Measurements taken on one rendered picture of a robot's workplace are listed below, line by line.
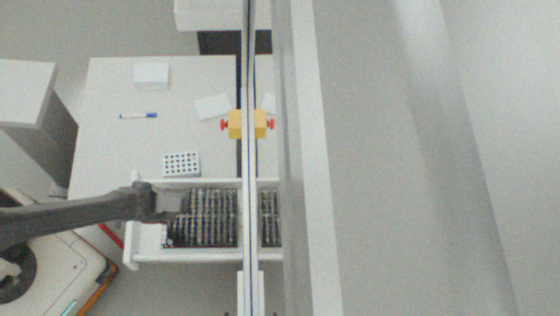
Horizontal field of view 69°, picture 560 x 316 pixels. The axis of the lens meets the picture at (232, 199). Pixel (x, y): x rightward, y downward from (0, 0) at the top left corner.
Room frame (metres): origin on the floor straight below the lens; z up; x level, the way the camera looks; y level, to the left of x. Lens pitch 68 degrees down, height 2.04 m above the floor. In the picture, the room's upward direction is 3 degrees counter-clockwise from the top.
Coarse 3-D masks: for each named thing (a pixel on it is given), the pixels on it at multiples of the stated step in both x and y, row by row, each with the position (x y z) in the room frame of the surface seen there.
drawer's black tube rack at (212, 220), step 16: (208, 192) 0.49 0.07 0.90; (224, 192) 0.48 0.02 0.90; (192, 208) 0.45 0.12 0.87; (208, 208) 0.43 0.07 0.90; (224, 208) 0.43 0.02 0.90; (176, 224) 0.40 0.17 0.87; (192, 224) 0.39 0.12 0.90; (208, 224) 0.39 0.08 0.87; (224, 224) 0.38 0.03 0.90; (176, 240) 0.34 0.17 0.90; (192, 240) 0.34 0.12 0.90; (208, 240) 0.33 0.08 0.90; (224, 240) 0.33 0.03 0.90
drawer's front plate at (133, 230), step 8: (136, 176) 0.54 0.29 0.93; (128, 224) 0.39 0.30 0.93; (136, 224) 0.40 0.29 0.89; (128, 232) 0.36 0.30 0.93; (136, 232) 0.38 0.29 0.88; (128, 240) 0.34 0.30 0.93; (136, 240) 0.36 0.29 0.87; (128, 248) 0.32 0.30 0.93; (136, 248) 0.33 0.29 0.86; (128, 256) 0.29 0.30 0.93; (128, 264) 0.28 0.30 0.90; (136, 264) 0.29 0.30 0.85
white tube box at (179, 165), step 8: (176, 152) 0.68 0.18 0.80; (184, 152) 0.68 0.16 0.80; (192, 152) 0.68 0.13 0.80; (168, 160) 0.66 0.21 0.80; (176, 160) 0.66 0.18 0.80; (184, 160) 0.66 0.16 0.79; (192, 160) 0.65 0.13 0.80; (168, 168) 0.63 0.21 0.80; (176, 168) 0.62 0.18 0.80; (184, 168) 0.62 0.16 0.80; (192, 168) 0.62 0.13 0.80; (168, 176) 0.60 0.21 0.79; (176, 176) 0.60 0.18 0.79; (184, 176) 0.60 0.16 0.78; (192, 176) 0.60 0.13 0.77
